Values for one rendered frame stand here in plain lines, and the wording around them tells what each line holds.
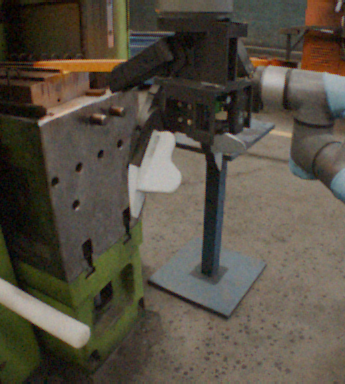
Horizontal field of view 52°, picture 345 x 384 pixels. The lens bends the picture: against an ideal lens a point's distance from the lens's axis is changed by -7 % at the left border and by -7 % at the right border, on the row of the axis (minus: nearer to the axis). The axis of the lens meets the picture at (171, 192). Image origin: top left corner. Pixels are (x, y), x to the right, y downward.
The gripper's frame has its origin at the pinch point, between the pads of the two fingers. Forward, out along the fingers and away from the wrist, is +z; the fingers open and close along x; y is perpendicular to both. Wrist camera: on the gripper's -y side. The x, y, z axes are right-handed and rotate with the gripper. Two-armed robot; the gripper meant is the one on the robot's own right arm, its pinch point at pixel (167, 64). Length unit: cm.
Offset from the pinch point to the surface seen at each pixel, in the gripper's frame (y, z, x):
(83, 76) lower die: 5.2, 27.7, 5.3
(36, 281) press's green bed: 61, 37, -17
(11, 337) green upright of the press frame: 78, 43, -29
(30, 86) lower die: 3.4, 27.8, -12.4
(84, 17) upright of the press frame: -9.0, 41.5, 23.3
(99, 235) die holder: 48, 22, -2
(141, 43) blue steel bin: 42, 223, 331
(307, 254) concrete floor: 104, -26, 91
